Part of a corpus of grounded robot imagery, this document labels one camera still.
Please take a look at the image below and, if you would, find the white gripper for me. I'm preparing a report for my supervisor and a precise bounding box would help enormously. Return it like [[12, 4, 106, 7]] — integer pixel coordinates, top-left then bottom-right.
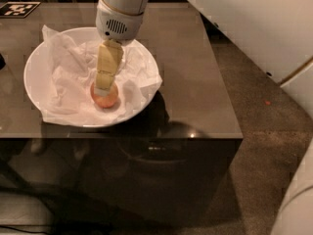
[[94, 0, 144, 97]]

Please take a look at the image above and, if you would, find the red yellow apple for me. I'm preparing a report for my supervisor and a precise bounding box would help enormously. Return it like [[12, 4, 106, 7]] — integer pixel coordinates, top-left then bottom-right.
[[90, 83, 118, 109]]

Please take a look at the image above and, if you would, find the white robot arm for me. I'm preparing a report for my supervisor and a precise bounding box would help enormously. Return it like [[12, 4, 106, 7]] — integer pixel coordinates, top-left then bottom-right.
[[187, 0, 313, 235]]

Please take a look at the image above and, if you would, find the white bowl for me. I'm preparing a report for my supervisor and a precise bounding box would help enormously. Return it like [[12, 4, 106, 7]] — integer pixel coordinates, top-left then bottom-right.
[[23, 26, 160, 128]]

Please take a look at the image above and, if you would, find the white crumpled paper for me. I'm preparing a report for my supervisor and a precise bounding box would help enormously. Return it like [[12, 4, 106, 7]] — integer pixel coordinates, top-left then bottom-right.
[[41, 24, 163, 127]]

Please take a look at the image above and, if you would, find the dark object at left edge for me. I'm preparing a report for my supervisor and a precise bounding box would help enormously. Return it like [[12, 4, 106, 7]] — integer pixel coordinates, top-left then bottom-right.
[[0, 53, 6, 70]]

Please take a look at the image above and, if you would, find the black white fiducial marker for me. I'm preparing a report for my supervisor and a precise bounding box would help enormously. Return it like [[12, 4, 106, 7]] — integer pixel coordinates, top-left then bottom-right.
[[0, 2, 40, 19]]

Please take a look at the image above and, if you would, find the glossy dark table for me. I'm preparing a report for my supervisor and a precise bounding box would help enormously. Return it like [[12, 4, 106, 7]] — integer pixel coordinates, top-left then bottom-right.
[[1, 3, 243, 228]]

